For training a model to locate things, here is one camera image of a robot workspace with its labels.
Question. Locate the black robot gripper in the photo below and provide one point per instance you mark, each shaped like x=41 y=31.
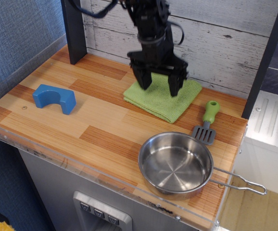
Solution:
x=157 y=56

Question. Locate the green towel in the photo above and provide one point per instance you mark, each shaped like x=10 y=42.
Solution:
x=157 y=100

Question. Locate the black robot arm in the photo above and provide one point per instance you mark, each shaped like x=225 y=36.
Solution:
x=150 y=17

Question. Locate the stainless steel pan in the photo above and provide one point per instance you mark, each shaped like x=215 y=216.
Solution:
x=176 y=166

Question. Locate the blue wooden arch block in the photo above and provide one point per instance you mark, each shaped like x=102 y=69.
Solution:
x=45 y=95

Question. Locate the white ribbed side cabinet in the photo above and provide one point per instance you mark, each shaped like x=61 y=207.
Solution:
x=257 y=160

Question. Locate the silver button control panel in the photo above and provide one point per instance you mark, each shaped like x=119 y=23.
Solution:
x=95 y=215

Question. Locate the clear acrylic front guard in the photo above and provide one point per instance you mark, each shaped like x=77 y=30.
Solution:
x=56 y=178

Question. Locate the yellow black object on floor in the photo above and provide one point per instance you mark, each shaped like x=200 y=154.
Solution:
x=5 y=227

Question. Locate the green handled grey spatula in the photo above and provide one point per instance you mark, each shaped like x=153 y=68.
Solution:
x=204 y=133

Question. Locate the dark right support post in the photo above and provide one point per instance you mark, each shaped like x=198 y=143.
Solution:
x=262 y=70

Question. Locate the dark support post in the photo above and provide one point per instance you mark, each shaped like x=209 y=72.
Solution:
x=75 y=33
x=262 y=70

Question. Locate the dark left support post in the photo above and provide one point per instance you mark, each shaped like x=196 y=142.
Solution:
x=75 y=33

